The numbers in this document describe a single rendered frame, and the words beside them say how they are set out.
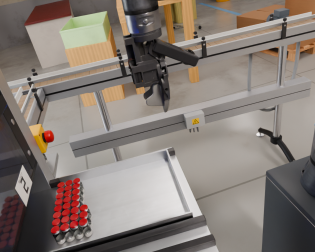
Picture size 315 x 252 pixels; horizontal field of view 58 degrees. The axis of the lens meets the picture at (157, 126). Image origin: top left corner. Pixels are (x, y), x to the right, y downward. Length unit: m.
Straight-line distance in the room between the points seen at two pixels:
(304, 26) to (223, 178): 1.08
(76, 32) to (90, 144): 1.66
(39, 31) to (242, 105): 3.96
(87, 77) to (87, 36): 1.64
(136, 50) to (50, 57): 4.67
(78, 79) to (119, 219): 0.96
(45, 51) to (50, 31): 0.36
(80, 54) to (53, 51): 2.09
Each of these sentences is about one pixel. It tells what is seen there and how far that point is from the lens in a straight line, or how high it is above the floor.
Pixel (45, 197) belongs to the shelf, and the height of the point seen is 0.88.
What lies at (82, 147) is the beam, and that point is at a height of 0.49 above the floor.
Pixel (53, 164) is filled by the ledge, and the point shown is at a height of 0.88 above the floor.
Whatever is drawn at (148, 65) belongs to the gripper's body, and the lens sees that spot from 0.65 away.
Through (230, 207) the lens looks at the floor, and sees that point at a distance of 1.91.
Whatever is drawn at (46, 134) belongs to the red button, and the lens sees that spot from 0.95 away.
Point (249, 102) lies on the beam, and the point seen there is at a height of 0.50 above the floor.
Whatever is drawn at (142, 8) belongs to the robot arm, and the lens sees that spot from 0.61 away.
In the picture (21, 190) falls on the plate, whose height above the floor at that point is 1.03.
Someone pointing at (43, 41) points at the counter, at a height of 0.43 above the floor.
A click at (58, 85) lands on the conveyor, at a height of 0.92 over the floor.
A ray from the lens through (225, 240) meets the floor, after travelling 1.76.
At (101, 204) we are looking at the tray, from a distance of 0.82.
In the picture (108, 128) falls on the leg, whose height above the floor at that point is 0.57.
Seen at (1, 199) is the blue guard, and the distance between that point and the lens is 0.66.
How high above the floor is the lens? 1.45
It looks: 32 degrees down
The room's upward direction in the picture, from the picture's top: 11 degrees counter-clockwise
